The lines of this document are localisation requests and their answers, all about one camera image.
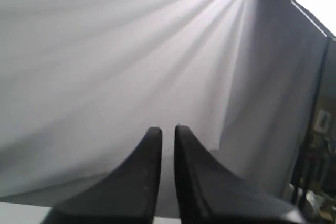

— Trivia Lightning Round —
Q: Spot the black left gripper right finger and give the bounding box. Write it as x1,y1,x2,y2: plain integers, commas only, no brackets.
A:
174,125,306,223

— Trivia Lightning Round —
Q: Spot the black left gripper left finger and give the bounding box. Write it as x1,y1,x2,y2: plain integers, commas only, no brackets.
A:
43,127,163,224

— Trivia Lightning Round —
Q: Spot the black frame post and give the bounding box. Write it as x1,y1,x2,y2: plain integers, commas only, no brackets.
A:
291,38,333,205

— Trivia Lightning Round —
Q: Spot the grey backdrop cloth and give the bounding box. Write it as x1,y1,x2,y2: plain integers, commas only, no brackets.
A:
1,0,327,204

